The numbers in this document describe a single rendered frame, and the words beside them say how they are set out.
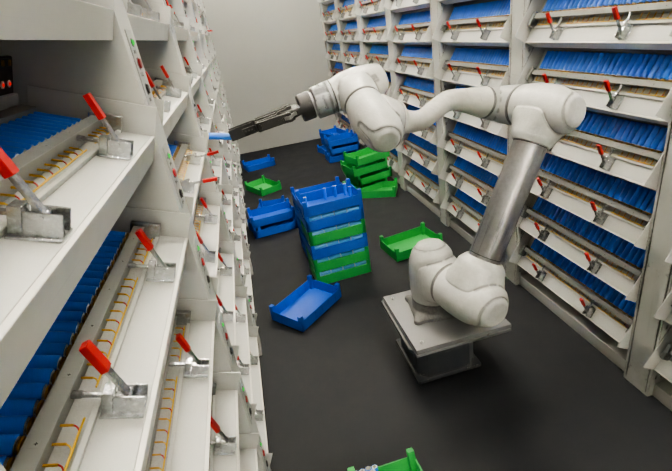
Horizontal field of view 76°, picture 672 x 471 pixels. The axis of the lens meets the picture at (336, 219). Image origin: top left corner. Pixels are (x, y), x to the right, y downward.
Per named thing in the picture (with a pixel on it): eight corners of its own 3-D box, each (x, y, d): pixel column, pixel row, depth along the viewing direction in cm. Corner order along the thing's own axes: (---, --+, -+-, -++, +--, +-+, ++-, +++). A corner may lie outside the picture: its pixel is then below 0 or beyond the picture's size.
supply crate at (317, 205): (350, 191, 232) (348, 177, 228) (362, 204, 214) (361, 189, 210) (297, 204, 226) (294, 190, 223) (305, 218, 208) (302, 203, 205)
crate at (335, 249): (356, 230, 241) (354, 218, 238) (368, 245, 223) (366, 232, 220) (305, 244, 236) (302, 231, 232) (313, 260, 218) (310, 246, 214)
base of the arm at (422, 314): (446, 285, 172) (446, 273, 170) (465, 317, 151) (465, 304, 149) (402, 292, 172) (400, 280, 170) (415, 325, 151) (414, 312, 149)
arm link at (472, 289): (458, 307, 150) (505, 341, 132) (423, 303, 143) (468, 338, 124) (544, 92, 137) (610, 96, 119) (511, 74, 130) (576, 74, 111)
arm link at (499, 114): (475, 80, 140) (507, 81, 128) (515, 85, 148) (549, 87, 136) (468, 121, 144) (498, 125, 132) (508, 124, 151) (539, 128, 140)
